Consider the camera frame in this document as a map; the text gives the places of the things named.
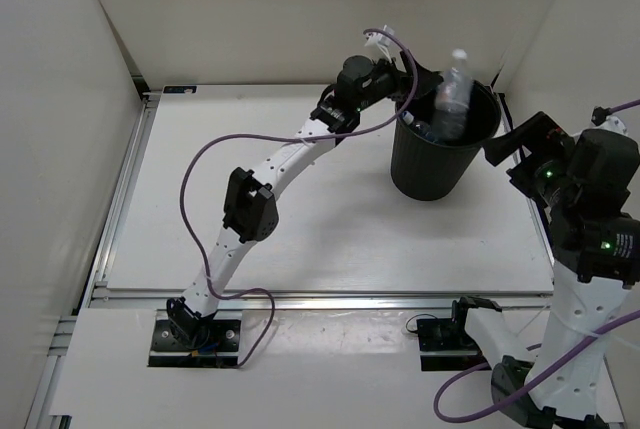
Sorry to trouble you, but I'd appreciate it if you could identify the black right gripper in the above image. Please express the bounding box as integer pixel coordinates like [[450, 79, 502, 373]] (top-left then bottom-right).
[[482, 111, 578, 208]]

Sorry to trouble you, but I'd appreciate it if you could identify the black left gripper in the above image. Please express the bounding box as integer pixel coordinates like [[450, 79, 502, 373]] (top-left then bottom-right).
[[354, 48, 442, 112]]

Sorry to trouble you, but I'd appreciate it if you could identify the clear unlabelled plastic bottle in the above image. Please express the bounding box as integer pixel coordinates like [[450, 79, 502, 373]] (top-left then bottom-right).
[[431, 48, 474, 143]]

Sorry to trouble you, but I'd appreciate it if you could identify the blue label plastic bottle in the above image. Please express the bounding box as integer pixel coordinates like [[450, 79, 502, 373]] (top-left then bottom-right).
[[401, 111, 438, 143]]

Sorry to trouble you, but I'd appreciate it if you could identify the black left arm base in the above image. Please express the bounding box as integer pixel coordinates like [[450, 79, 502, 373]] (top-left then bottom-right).
[[147, 311, 242, 369]]

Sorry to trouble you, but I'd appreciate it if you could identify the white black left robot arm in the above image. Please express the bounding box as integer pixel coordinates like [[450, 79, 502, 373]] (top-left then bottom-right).
[[166, 52, 442, 350]]

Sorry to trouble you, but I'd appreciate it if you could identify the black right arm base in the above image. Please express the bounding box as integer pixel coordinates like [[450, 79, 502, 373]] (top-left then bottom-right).
[[405, 313, 486, 372]]

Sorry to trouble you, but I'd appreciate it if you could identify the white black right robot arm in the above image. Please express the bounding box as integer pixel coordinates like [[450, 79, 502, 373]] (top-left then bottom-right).
[[449, 108, 639, 428]]

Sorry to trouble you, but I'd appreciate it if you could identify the black ribbed plastic bin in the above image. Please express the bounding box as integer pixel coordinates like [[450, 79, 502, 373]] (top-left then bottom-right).
[[390, 81, 501, 201]]

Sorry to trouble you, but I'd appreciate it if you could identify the blue white corner sticker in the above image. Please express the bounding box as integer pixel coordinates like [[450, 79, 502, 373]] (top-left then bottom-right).
[[163, 85, 197, 95]]

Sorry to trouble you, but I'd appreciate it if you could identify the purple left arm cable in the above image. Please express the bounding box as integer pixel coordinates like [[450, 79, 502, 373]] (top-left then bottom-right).
[[179, 27, 420, 369]]

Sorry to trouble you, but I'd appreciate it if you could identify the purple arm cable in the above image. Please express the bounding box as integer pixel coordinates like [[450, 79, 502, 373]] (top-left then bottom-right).
[[179, 27, 420, 369], [432, 98, 640, 422]]

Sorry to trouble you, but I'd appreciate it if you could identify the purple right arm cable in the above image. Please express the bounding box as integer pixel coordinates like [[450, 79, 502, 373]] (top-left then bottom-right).
[[432, 98, 640, 422]]

